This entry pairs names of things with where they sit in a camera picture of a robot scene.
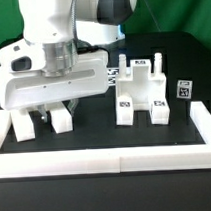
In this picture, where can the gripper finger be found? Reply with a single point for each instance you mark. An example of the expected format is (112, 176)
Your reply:
(43, 113)
(72, 105)

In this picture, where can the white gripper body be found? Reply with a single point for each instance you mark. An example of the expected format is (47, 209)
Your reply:
(23, 83)

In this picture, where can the white chair back frame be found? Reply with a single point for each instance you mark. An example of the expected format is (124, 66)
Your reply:
(57, 113)

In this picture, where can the white chair seat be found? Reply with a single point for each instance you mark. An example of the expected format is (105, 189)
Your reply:
(139, 82)

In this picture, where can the white U-shaped fence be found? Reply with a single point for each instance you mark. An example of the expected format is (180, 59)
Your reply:
(114, 160)

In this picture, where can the white nut cube right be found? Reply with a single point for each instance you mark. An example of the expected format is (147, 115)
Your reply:
(184, 89)

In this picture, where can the white marker base plate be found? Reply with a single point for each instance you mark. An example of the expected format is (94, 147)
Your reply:
(112, 73)

